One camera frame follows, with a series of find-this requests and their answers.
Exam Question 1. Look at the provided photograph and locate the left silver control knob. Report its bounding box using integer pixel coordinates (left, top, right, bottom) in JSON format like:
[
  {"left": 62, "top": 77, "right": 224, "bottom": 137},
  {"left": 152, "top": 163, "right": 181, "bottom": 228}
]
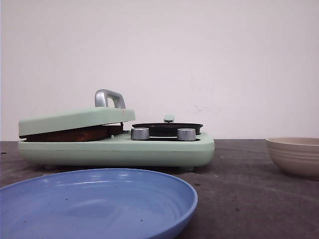
[{"left": 131, "top": 127, "right": 150, "bottom": 140}]

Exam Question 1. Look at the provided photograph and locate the beige ribbed bowl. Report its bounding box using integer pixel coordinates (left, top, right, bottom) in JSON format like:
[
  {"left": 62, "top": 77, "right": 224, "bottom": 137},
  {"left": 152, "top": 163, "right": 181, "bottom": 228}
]
[{"left": 266, "top": 137, "right": 319, "bottom": 180}]

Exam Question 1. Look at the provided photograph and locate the toast bread slice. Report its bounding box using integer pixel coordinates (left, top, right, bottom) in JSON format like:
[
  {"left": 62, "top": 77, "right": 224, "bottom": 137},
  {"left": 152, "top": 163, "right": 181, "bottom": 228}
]
[
  {"left": 25, "top": 125, "right": 109, "bottom": 142},
  {"left": 105, "top": 124, "right": 124, "bottom": 136}
]

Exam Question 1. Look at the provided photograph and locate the black round frying pan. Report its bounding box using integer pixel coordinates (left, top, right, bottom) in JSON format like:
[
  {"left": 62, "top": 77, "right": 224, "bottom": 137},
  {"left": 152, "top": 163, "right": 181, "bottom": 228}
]
[{"left": 132, "top": 115, "right": 203, "bottom": 137}]

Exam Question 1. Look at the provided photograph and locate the right silver control knob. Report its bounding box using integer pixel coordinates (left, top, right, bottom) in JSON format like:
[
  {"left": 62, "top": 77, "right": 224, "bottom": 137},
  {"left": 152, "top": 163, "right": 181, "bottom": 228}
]
[{"left": 177, "top": 128, "right": 196, "bottom": 141}]

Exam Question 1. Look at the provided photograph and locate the silver control knob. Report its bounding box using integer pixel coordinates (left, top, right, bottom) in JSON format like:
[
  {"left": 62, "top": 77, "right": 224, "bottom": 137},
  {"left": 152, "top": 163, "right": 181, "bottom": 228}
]
[
  {"left": 177, "top": 128, "right": 196, "bottom": 141},
  {"left": 131, "top": 127, "right": 150, "bottom": 140}
]

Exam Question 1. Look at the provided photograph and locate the mint green breakfast maker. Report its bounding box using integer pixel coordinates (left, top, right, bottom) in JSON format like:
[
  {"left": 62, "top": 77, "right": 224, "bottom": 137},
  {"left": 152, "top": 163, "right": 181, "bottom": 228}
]
[{"left": 18, "top": 89, "right": 215, "bottom": 171}]

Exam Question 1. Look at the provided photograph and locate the blue plastic plate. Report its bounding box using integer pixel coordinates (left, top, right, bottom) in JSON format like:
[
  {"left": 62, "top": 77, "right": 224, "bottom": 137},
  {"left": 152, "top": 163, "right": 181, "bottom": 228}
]
[{"left": 0, "top": 168, "right": 198, "bottom": 239}]

